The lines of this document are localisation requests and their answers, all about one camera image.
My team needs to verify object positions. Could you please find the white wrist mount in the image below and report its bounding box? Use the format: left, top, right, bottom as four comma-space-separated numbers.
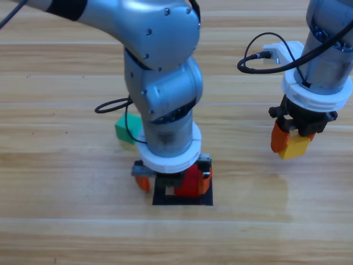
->
137, 121, 202, 174
262, 40, 353, 113

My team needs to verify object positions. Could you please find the black tape square outline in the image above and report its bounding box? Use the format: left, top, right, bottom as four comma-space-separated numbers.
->
152, 176, 214, 206

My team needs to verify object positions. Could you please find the red cube block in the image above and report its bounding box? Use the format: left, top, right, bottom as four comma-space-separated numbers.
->
174, 163, 205, 197

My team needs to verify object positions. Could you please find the green cube block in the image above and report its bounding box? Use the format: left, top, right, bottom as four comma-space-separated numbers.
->
114, 113, 143, 146

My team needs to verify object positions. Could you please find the yellow cube block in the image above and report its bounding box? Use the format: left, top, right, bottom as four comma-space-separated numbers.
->
277, 134, 311, 160

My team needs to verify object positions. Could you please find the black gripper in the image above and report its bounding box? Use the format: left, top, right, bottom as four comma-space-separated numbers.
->
269, 95, 339, 154
131, 153, 213, 195

